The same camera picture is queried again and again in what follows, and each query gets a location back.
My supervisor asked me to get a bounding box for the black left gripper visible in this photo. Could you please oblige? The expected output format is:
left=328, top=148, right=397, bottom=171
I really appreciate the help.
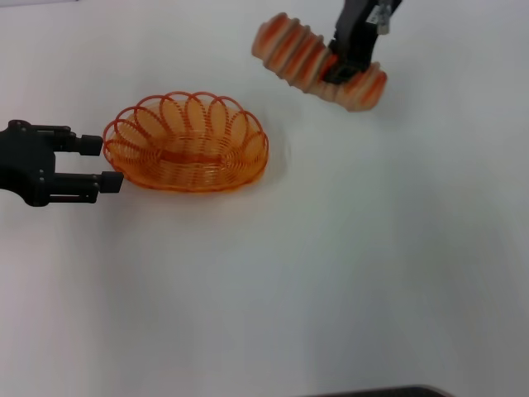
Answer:
left=0, top=119, right=125, bottom=208

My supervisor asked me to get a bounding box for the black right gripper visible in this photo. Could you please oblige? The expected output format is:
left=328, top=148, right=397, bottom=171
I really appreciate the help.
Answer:
left=322, top=0, right=404, bottom=86

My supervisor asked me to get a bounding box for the orange striped toy bread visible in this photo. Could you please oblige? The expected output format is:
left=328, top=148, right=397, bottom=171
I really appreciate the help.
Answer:
left=250, top=12, right=388, bottom=113

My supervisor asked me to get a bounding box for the orange woven plastic basket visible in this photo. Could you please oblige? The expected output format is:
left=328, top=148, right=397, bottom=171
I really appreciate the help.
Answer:
left=102, top=90, right=270, bottom=194

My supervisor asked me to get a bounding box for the black robot torso edge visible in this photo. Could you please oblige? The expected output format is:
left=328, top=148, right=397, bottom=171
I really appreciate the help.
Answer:
left=313, top=384, right=452, bottom=397

